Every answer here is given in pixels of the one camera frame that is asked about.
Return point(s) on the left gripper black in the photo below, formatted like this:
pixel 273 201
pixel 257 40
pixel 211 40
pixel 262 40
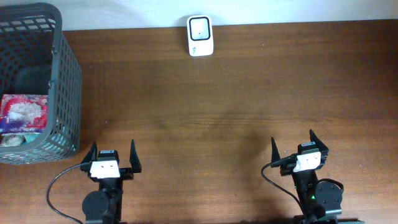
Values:
pixel 127 173

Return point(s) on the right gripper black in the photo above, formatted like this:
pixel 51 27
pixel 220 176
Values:
pixel 323 150

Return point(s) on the teal snack pouch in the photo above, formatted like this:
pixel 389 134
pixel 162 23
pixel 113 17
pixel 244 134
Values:
pixel 29 137

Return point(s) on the pink purple pad pack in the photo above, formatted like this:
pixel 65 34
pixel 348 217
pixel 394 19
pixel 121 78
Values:
pixel 23 113

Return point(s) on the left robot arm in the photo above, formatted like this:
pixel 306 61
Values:
pixel 105 204

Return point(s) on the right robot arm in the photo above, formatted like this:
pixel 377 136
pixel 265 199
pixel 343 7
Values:
pixel 319 199

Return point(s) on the white barcode scanner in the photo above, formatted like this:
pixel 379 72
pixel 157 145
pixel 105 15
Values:
pixel 200 36

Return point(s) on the grey plastic mesh basket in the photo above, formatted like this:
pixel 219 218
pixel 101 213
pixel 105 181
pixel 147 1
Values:
pixel 36 59

